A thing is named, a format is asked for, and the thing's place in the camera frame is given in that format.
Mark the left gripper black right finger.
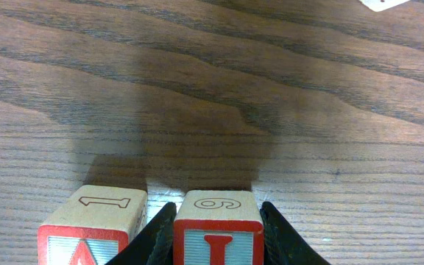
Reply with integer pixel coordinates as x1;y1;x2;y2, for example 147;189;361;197
260;202;330;265

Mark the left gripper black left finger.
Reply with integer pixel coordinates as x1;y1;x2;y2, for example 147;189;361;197
106;202;177;265

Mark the red I block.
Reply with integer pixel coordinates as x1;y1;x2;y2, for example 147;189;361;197
173;190;264;265

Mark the red A block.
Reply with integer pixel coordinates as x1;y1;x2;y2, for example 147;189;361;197
38;185;147;264

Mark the blue T block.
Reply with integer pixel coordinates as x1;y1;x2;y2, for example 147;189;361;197
359;0;410;12

